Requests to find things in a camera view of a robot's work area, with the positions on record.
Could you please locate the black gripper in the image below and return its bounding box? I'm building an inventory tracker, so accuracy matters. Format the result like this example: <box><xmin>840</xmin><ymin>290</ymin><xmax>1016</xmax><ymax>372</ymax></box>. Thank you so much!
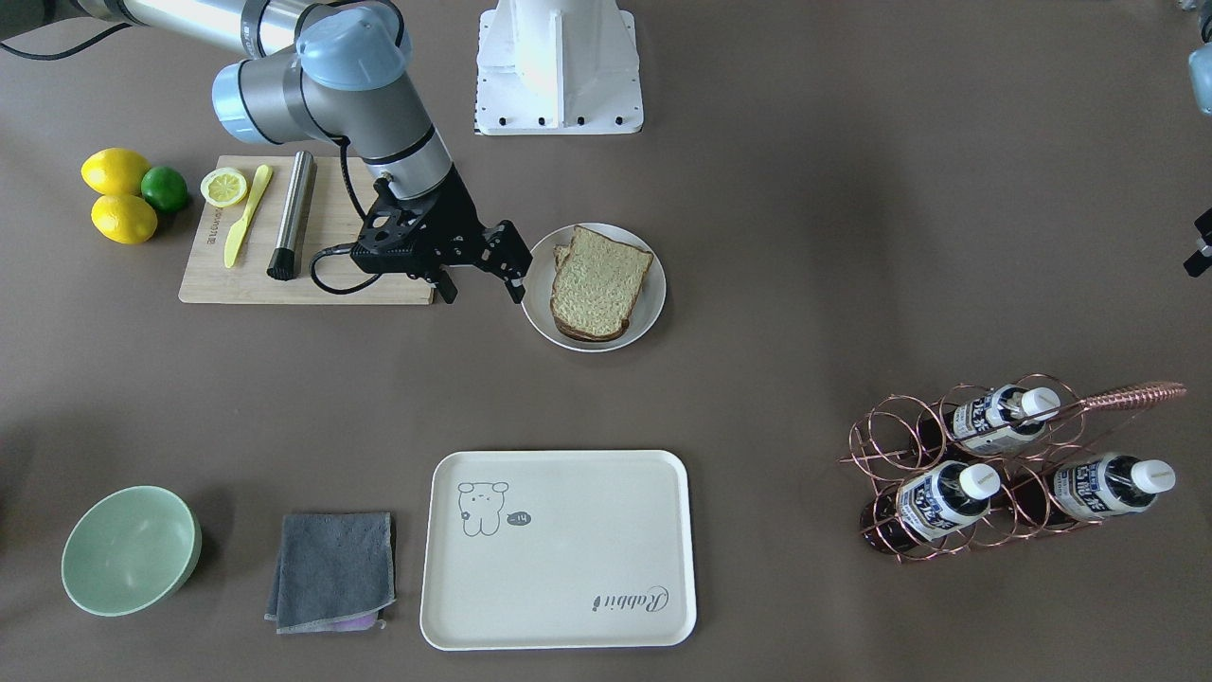
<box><xmin>415</xmin><ymin>167</ymin><xmax>533</xmax><ymax>305</ymax></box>

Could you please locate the bread slice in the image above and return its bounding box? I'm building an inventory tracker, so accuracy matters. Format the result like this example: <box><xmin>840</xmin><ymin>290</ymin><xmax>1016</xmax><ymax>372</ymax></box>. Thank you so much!
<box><xmin>549</xmin><ymin>225</ymin><xmax>654</xmax><ymax>336</ymax></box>
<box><xmin>551</xmin><ymin>243</ymin><xmax>633</xmax><ymax>343</ymax></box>

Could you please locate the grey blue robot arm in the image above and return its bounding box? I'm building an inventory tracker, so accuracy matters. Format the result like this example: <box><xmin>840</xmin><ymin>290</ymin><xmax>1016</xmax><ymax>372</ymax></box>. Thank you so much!
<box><xmin>55</xmin><ymin>1</ymin><xmax>532</xmax><ymax>302</ymax></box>

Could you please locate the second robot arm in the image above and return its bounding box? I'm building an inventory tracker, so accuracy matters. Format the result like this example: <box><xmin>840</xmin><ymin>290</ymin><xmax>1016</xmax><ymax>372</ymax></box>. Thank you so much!
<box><xmin>1174</xmin><ymin>1</ymin><xmax>1211</xmax><ymax>277</ymax></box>

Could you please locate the cream rabbit tray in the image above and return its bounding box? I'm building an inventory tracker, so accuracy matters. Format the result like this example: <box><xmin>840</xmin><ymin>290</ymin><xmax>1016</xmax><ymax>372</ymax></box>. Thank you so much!
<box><xmin>419</xmin><ymin>449</ymin><xmax>698</xmax><ymax>651</ymax></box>

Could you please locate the bamboo cutting board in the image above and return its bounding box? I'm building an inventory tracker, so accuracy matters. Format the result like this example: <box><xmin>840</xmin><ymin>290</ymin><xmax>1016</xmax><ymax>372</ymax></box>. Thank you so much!
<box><xmin>179</xmin><ymin>154</ymin><xmax>436</xmax><ymax>306</ymax></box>

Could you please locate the yellow plastic knife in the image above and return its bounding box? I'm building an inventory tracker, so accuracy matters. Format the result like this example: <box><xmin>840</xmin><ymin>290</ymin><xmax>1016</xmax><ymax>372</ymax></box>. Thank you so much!
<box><xmin>223</xmin><ymin>164</ymin><xmax>274</xmax><ymax>269</ymax></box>

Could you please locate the lemon half slice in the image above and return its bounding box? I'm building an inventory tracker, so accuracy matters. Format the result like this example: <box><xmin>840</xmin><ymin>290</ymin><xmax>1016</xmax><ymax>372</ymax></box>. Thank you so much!
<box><xmin>199</xmin><ymin>167</ymin><xmax>248</xmax><ymax>208</ymax></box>

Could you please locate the green lime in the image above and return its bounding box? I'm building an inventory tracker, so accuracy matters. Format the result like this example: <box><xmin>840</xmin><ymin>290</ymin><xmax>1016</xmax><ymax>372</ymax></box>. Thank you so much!
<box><xmin>141</xmin><ymin>167</ymin><xmax>190</xmax><ymax>213</ymax></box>

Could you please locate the grey folded cloth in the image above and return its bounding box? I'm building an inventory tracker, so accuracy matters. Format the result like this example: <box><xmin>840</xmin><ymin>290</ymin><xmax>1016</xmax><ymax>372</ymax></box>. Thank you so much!
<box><xmin>264</xmin><ymin>511</ymin><xmax>398</xmax><ymax>635</ymax></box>

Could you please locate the yellow lemon lower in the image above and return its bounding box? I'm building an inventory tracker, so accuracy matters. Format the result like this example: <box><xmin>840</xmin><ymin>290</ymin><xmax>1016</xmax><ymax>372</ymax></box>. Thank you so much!
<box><xmin>91</xmin><ymin>194</ymin><xmax>159</xmax><ymax>243</ymax></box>

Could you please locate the yellow lemon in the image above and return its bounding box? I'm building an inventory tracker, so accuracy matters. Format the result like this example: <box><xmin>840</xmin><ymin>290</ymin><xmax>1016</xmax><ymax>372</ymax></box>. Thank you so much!
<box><xmin>80</xmin><ymin>148</ymin><xmax>152</xmax><ymax>197</ymax></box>
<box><xmin>91</xmin><ymin>194</ymin><xmax>159</xmax><ymax>243</ymax></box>

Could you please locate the yellow lemon upper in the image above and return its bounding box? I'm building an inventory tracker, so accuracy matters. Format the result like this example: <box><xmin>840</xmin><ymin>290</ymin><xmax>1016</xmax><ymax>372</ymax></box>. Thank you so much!
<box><xmin>80</xmin><ymin>148</ymin><xmax>152</xmax><ymax>197</ymax></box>

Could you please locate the mint green bowl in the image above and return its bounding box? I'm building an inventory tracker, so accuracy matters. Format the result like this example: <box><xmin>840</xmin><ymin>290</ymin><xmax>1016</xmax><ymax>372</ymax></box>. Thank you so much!
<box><xmin>61</xmin><ymin>485</ymin><xmax>201</xmax><ymax>617</ymax></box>

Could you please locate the tea bottle front middle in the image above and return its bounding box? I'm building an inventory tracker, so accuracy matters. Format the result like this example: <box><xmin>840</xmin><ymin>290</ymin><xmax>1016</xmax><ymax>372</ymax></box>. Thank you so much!
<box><xmin>861</xmin><ymin>460</ymin><xmax>1004</xmax><ymax>554</ymax></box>

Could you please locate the tea bottle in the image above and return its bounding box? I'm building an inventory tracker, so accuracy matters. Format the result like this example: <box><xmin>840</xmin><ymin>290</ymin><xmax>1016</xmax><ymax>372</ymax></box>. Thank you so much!
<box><xmin>917</xmin><ymin>384</ymin><xmax>1061</xmax><ymax>462</ymax></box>
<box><xmin>861</xmin><ymin>460</ymin><xmax>1004</xmax><ymax>554</ymax></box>
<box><xmin>1011</xmin><ymin>453</ymin><xmax>1176</xmax><ymax>529</ymax></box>

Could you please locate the tea bottle rear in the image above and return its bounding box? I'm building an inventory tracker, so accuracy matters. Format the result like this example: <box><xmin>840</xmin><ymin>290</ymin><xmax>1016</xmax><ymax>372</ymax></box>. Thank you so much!
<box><xmin>917</xmin><ymin>384</ymin><xmax>1061</xmax><ymax>462</ymax></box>

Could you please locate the tea bottle front outer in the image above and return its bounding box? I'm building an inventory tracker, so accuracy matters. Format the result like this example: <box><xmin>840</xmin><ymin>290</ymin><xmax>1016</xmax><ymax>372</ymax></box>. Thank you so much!
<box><xmin>1011</xmin><ymin>453</ymin><xmax>1176</xmax><ymax>529</ymax></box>

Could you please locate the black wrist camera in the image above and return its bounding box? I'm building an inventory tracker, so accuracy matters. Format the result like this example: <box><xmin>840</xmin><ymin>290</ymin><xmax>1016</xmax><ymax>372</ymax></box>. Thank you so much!
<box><xmin>350</xmin><ymin>174</ymin><xmax>428</xmax><ymax>279</ymax></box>

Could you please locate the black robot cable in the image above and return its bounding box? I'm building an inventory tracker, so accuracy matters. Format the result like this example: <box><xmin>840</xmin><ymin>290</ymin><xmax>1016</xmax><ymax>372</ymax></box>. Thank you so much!
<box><xmin>309</xmin><ymin>142</ymin><xmax>384</xmax><ymax>296</ymax></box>

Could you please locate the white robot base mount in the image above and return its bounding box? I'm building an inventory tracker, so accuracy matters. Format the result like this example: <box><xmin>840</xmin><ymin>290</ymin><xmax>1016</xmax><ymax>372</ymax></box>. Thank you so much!
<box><xmin>473</xmin><ymin>1</ymin><xmax>645</xmax><ymax>134</ymax></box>

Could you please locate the copper wire bottle rack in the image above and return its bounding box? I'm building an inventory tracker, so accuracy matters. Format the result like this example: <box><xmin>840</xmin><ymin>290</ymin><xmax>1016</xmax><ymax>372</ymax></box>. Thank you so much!
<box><xmin>847</xmin><ymin>374</ymin><xmax>1187</xmax><ymax>563</ymax></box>

